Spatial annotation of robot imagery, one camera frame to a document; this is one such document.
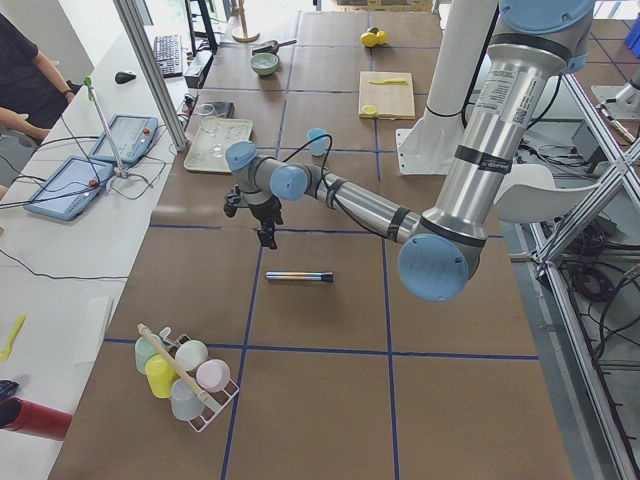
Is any blue teach pendant near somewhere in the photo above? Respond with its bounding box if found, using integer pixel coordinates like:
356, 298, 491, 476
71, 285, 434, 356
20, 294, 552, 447
24, 157, 114, 221

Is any clear wine glass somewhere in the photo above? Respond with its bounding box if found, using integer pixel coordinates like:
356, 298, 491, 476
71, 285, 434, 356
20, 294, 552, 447
198, 107, 223, 155

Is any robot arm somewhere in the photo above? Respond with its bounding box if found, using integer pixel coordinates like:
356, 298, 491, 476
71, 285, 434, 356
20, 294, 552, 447
224, 1, 594, 301

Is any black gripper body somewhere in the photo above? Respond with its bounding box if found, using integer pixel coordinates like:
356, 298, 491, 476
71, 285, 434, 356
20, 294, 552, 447
223, 185, 283, 229

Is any white wire cup rack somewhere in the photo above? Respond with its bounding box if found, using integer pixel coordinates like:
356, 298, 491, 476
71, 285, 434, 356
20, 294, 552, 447
153, 327, 239, 432

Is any cream bear tray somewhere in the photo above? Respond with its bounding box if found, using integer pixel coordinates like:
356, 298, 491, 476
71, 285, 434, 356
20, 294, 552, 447
184, 117, 253, 174

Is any green bowl of ice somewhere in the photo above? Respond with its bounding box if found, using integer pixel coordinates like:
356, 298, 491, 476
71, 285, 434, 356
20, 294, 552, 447
249, 52, 280, 76

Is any wooden rack handle rod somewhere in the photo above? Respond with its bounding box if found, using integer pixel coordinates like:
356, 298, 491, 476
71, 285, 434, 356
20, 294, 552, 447
137, 323, 210, 403

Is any black keyboard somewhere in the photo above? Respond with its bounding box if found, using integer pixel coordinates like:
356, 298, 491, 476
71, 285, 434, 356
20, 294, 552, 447
153, 34, 183, 78

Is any yellow lemon half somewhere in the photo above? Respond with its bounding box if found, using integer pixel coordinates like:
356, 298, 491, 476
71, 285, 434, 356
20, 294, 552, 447
361, 105, 377, 116

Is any black computer mouse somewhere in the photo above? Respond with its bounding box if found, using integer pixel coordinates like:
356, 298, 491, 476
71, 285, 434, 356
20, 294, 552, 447
114, 71, 137, 85

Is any light blue cup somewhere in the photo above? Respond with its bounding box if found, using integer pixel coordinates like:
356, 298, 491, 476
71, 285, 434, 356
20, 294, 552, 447
307, 128, 330, 157

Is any yellow plastic knife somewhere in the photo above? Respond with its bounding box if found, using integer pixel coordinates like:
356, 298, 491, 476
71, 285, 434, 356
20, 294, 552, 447
367, 77, 408, 85

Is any white plastic cup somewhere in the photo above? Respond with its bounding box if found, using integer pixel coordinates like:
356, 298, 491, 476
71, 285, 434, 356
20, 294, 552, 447
175, 340, 208, 372

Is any blue teach pendant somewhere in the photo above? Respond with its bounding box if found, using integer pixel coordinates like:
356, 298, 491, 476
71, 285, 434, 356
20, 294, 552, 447
24, 157, 114, 221
89, 114, 159, 166

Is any steel ice scoop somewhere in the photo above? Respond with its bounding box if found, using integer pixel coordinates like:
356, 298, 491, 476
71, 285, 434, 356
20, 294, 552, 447
252, 39, 297, 55

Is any green-tipped metal stand rod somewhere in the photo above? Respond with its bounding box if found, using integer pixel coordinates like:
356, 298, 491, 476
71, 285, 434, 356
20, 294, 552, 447
83, 76, 129, 179

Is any wooden cutting board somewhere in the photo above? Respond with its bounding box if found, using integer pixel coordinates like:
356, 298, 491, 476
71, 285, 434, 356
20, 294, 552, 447
358, 71, 416, 120

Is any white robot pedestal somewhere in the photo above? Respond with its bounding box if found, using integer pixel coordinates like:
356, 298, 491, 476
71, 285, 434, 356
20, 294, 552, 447
396, 0, 498, 175

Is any white plastic chair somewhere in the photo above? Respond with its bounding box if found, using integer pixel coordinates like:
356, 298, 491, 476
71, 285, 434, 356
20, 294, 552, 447
493, 164, 600, 223

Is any wooden mug tree stand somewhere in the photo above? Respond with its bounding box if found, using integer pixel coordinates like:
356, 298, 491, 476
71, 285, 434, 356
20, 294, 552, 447
232, 0, 260, 43

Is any aluminium frame post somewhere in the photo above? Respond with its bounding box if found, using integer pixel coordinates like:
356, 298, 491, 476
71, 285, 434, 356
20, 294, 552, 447
113, 0, 188, 152

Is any red cylinder bottle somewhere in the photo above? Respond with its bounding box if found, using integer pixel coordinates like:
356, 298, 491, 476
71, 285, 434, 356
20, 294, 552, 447
1, 397, 73, 441

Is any whole yellow lemon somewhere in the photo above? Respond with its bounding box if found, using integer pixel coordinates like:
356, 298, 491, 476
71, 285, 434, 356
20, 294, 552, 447
360, 29, 387, 48

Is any green plastic cup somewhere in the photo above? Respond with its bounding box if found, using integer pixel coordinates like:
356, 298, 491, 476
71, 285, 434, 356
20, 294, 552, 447
134, 336, 157, 374

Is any yellow spatula on desk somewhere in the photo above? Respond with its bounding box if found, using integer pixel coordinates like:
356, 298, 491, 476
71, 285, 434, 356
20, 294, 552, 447
0, 314, 26, 362

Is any grey-blue plastic cup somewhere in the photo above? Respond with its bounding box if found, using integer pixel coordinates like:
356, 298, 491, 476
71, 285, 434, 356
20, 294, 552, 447
170, 379, 204, 421

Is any steel muddler stick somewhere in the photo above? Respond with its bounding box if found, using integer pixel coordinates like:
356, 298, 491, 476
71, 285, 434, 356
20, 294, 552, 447
265, 271, 334, 283

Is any yellow plastic cup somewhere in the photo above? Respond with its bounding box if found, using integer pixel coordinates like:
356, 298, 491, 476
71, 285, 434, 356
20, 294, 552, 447
144, 354, 178, 399

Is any blue teach pendant far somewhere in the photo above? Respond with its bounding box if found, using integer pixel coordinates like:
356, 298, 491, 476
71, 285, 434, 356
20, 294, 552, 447
89, 114, 159, 166

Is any seated person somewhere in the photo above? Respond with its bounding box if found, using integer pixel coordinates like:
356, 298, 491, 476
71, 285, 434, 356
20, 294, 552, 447
1, 17, 75, 142

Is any pink plastic cup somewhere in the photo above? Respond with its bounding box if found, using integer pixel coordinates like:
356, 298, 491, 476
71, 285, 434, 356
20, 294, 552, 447
196, 359, 231, 393

